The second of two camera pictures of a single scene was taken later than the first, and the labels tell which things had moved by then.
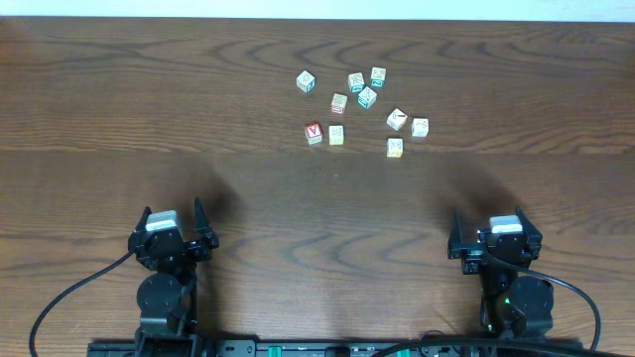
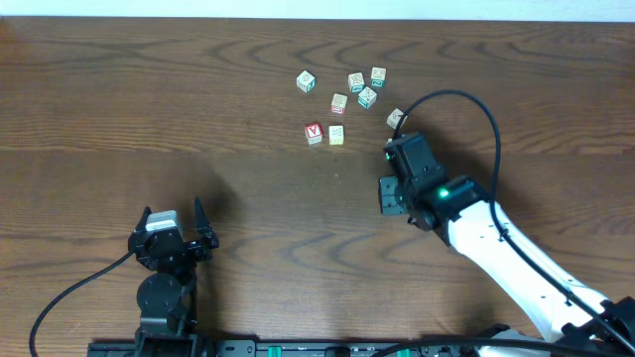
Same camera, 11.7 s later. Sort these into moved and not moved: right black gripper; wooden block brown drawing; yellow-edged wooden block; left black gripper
Moved: right black gripper
Not moved: wooden block brown drawing; left black gripper; yellow-edged wooden block
